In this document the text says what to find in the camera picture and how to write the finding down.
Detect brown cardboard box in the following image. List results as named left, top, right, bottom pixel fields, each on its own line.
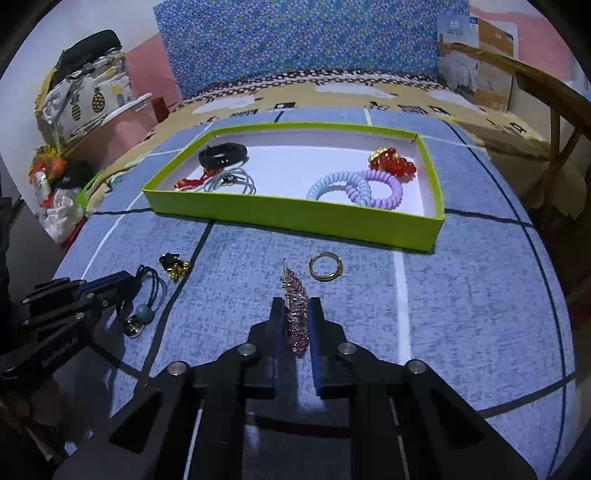
left=475, top=18, right=520, bottom=112

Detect quilt packaging box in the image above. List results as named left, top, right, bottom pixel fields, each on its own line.
left=436, top=14, right=481, bottom=100

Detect pineapple print bag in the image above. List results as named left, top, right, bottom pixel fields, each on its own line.
left=36, top=51, right=137, bottom=146

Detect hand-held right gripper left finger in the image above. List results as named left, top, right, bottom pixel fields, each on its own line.
left=53, top=296, right=287, bottom=480

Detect wooden bench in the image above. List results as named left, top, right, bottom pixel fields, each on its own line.
left=450, top=41, right=591, bottom=222

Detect black hair tie teal bead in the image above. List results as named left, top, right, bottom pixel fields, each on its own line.
left=117, top=264, right=168, bottom=340

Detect gold black small charm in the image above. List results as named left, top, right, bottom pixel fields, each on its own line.
left=158, top=252, right=192, bottom=281

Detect red braided bracelet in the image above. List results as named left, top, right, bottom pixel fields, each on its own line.
left=174, top=170, right=222, bottom=191

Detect white plastic bag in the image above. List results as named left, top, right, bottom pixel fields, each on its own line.
left=39, top=187, right=86, bottom=243

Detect green shallow cardboard box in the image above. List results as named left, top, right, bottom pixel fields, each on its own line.
left=141, top=122, right=446, bottom=254

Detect grey elastic hair tie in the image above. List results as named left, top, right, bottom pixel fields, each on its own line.
left=203, top=167, right=257, bottom=195

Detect purple spiral hair tie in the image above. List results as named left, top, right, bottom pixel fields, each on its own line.
left=353, top=169, right=403, bottom=210

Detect black bag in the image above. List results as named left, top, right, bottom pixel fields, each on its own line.
left=50, top=30, right=122, bottom=84

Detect orange snack packets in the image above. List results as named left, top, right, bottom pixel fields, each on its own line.
left=28, top=145, right=70, bottom=208

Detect red bead hair accessory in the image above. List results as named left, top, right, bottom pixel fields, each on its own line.
left=368, top=146, right=419, bottom=180

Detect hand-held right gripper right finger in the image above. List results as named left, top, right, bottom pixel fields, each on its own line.
left=308, top=296, right=539, bottom=480

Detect gold ring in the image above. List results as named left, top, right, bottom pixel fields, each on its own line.
left=308, top=252, right=343, bottom=281

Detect yellow printed bed sheet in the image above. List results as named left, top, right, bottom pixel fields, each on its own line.
left=83, top=76, right=550, bottom=217

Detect dark dotted cloth strip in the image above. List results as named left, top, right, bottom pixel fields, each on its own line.
left=180, top=68, right=444, bottom=103

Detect black smart band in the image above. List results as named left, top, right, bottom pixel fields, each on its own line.
left=198, top=144, right=250, bottom=171

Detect blue spiral hair tie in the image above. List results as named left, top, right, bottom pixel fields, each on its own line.
left=306, top=171, right=371, bottom=204

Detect blue checked bedspread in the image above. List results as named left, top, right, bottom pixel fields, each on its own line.
left=51, top=107, right=578, bottom=480

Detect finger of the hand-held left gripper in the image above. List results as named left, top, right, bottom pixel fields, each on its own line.
left=21, top=288, right=139, bottom=331
left=21, top=272, right=142, bottom=304

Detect pink rhinestone hair clip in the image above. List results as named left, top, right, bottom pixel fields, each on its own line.
left=281, top=258, right=311, bottom=356

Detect pink cabinet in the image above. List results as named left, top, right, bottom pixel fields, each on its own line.
left=65, top=98, right=169, bottom=172

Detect blue floral headboard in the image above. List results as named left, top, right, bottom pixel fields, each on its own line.
left=153, top=0, right=469, bottom=100

